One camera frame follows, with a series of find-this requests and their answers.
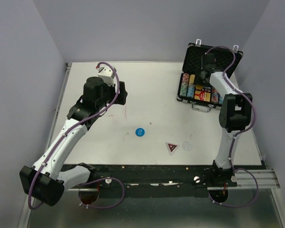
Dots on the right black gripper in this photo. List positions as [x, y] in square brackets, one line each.
[197, 80]

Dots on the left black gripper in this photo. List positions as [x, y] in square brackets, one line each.
[121, 99]

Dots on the blue poker chip stack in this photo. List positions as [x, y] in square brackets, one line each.
[191, 91]

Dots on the red playing card deck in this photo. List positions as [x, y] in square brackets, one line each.
[202, 95]

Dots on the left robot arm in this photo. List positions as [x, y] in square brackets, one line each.
[45, 180]

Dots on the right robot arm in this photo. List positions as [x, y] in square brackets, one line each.
[234, 116]

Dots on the yellow chip row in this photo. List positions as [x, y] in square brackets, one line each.
[191, 80]

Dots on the red white chip row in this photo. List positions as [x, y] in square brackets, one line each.
[184, 84]

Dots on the blue round button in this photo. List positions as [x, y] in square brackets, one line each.
[140, 132]

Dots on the clear round button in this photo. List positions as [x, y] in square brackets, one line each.
[187, 146]

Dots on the triangular all-in marker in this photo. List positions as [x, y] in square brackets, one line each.
[171, 147]

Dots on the right aluminium extrusion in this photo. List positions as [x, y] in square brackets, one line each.
[242, 180]

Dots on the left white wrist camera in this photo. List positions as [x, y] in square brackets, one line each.
[106, 74]

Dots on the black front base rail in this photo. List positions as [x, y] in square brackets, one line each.
[157, 181]

